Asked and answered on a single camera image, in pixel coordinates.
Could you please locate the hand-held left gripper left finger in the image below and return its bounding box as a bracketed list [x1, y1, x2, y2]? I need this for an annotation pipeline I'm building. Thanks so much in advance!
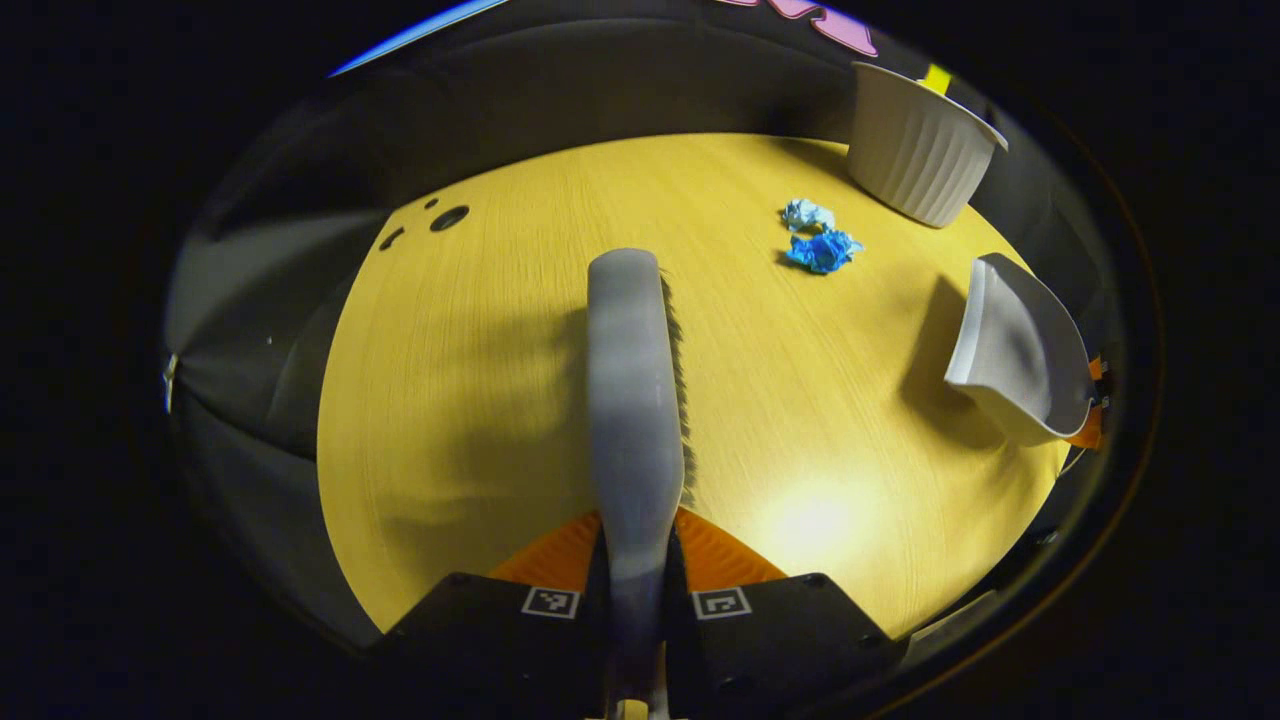
[372, 510, 611, 720]

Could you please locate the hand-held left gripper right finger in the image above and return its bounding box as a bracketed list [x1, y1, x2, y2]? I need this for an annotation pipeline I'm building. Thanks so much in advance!
[663, 507, 909, 720]

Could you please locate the grey dustpan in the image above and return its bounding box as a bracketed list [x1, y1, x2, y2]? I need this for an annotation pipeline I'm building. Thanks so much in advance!
[944, 252, 1097, 447]

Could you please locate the small grey broom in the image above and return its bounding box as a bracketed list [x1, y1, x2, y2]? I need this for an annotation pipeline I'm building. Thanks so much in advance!
[585, 247, 698, 720]

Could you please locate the white ribbed garbage bin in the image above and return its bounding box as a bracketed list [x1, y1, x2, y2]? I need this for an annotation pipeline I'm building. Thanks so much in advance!
[847, 61, 1010, 230]

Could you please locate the light blue paper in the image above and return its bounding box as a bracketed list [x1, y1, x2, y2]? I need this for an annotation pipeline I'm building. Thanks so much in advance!
[781, 198, 837, 234]

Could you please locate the yellow wooden desktop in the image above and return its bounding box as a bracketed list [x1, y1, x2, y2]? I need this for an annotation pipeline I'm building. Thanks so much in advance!
[318, 132, 1076, 643]

